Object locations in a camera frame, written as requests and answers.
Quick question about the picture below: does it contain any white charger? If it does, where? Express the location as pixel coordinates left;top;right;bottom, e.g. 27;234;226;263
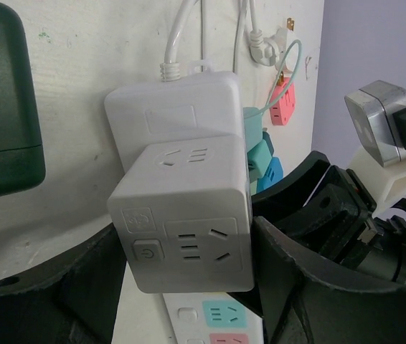
267;17;298;76

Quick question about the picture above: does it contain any white power strip cord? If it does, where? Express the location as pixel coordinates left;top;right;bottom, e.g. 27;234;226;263
159;0;279;83

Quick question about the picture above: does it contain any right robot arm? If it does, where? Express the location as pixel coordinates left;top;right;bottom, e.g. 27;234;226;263
251;151;406;285

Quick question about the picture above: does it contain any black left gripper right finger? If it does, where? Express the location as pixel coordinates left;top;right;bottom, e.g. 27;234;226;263
230;215;406;344

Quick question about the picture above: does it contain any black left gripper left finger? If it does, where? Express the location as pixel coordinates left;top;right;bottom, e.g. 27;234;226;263
0;225;127;343

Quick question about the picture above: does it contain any white power strip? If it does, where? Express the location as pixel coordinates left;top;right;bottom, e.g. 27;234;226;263
105;67;264;343

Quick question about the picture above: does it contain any blue charger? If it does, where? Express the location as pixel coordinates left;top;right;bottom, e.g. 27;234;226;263
256;157;284;193

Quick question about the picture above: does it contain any pink charger plug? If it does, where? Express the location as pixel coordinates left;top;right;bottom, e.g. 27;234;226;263
270;72;296;125

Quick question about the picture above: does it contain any mint green charger plug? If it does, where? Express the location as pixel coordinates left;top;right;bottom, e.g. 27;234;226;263
247;140;272;182

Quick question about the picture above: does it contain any white cube socket adapter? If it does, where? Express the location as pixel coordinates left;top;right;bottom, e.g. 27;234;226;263
108;135;254;294

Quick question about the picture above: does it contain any light blue charger plug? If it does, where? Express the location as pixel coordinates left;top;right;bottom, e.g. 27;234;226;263
243;107;263;151

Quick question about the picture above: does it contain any teal charger plug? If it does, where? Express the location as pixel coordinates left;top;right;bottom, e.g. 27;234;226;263
263;130;274;155

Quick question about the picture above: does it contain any dark green dragon charger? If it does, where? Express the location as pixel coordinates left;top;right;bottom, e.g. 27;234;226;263
0;3;46;196

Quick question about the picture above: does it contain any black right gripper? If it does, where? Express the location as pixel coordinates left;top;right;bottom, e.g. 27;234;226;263
251;150;377;265

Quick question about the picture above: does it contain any mint green usb cable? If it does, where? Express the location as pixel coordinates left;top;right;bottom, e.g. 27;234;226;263
256;39;303;118

